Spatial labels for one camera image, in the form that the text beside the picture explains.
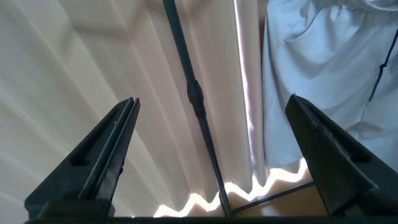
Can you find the beige curtain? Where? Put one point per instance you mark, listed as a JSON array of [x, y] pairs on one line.
[[93, 62]]

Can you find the pale grey shorts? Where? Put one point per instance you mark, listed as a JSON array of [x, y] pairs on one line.
[[320, 71]]

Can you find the black clothes rack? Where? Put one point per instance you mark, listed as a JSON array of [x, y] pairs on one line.
[[195, 93]]

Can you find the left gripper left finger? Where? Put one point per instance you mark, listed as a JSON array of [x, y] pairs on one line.
[[102, 177]]

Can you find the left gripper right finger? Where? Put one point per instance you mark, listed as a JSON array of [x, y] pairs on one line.
[[339, 183]]

